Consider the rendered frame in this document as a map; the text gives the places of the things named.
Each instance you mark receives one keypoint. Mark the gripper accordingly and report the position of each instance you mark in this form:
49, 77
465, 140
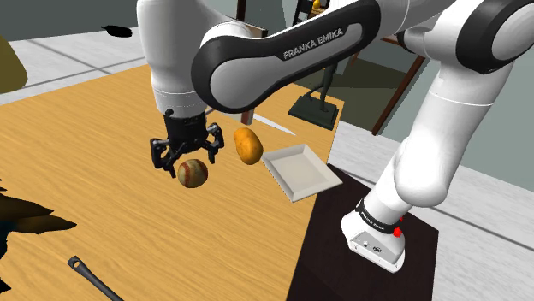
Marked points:
185, 129

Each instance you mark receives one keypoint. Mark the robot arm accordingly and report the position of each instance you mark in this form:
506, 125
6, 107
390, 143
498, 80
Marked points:
450, 137

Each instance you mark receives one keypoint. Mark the worn baseball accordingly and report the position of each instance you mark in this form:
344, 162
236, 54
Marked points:
192, 174

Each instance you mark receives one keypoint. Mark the brown potato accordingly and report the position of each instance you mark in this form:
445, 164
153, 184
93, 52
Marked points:
248, 146

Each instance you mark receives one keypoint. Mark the white square tray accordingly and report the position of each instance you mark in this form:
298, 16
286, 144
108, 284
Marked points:
302, 173

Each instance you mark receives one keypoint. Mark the dark figure statue on base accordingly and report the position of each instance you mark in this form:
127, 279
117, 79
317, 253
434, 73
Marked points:
313, 111

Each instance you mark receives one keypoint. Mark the dark shelf unit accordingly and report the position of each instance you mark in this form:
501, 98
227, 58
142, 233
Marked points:
298, 11

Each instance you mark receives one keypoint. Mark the dark brown leafy plant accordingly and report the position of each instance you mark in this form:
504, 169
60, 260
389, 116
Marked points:
25, 216

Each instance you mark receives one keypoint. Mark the olive green rounded furniture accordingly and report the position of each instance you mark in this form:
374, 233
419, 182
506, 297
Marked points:
9, 66

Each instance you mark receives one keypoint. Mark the brown wooden side table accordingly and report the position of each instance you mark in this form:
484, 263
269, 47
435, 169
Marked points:
394, 100

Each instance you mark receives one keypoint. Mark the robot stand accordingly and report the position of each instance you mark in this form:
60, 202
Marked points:
358, 275

